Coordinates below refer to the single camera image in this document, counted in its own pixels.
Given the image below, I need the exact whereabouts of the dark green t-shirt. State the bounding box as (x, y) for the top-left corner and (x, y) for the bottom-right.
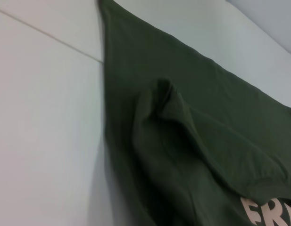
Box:
(98, 0), (291, 226)

